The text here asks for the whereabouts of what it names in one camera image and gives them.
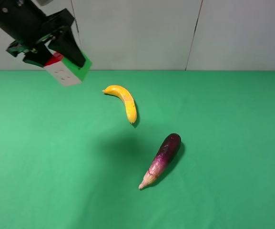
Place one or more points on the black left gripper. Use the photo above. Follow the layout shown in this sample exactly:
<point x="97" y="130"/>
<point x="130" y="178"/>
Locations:
<point x="30" y="27"/>

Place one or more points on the green table cloth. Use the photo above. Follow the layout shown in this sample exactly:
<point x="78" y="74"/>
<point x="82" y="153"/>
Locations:
<point x="70" y="159"/>

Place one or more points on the purple eggplant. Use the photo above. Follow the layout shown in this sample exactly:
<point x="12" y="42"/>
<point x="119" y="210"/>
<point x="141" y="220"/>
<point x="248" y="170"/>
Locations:
<point x="164" y="156"/>

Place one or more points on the multicoloured puzzle cube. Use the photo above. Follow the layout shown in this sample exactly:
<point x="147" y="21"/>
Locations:
<point x="66" y="72"/>

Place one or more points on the yellow banana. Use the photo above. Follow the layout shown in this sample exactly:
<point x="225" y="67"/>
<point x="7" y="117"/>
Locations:
<point x="127" y="99"/>

